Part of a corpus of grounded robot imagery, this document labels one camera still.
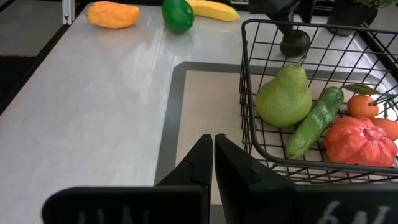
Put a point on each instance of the green pear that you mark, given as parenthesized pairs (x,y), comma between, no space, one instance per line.
(284,96)

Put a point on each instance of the dark avocado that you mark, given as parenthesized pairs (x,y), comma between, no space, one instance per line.
(294,43)

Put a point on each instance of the green bell pepper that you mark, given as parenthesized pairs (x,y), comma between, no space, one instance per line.
(178,15)

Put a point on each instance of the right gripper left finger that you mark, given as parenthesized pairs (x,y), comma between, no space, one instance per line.
(155,205)

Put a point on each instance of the yellow mango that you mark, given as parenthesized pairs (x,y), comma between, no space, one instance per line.
(112,15)

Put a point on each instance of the red-orange ribbed tomato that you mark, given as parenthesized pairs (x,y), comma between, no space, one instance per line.
(357,143)

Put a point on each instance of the orange tangerines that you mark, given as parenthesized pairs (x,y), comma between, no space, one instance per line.
(360,106)

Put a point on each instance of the aluminium frame post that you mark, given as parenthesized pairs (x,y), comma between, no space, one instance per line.
(68,12)

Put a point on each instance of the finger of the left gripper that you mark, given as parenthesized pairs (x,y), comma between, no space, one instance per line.
(284,21)
(308,11)

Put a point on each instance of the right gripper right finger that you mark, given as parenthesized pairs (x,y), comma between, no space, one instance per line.
(264,202)

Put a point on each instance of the yellow banana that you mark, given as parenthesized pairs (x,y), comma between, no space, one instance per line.
(214,11)

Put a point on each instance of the green cucumber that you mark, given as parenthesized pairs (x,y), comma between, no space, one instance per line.
(315,123)

